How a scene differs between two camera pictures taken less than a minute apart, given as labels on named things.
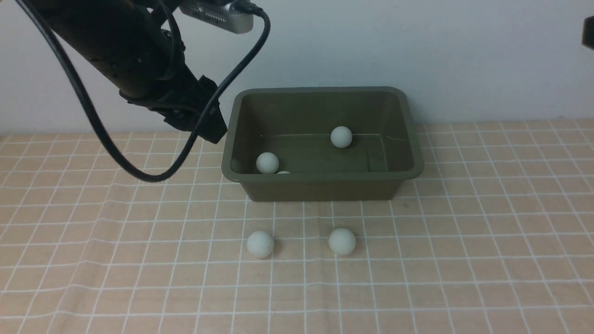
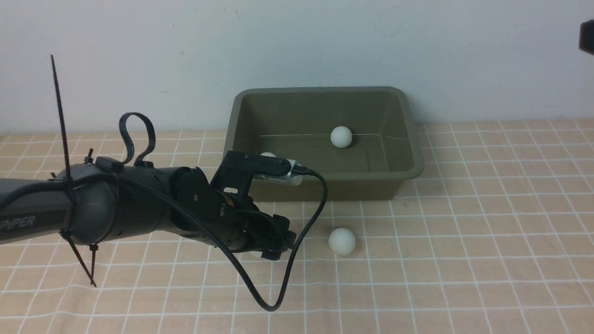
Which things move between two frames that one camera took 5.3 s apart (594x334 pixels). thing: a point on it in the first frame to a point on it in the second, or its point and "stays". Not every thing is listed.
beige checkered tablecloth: x=496 y=236 stays
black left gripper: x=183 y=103 to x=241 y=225
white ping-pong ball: x=342 y=241 stays
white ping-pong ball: x=341 y=137 stays
